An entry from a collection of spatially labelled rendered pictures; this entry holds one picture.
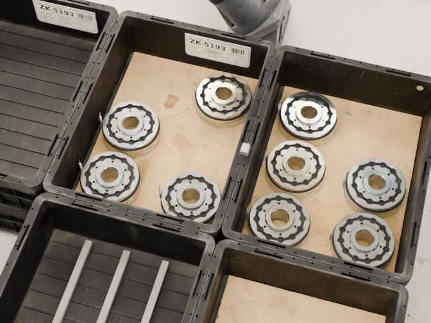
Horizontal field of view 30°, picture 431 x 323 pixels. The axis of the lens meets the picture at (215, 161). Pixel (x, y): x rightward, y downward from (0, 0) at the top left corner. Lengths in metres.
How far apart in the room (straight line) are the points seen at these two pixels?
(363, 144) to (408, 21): 0.45
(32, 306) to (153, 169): 0.32
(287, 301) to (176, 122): 0.40
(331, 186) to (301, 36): 0.47
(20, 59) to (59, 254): 0.43
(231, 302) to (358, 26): 0.76
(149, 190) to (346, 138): 0.37
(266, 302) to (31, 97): 0.59
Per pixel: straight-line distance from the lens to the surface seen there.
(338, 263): 1.25
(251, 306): 1.32
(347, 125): 1.50
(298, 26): 1.80
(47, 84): 1.56
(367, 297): 1.29
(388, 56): 1.78
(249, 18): 1.64
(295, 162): 1.42
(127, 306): 1.32
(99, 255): 1.37
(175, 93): 1.52
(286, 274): 1.28
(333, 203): 1.41
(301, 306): 1.32
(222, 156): 1.44
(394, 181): 1.41
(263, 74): 1.44
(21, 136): 1.51
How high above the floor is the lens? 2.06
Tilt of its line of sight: 59 degrees down
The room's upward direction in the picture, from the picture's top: straight up
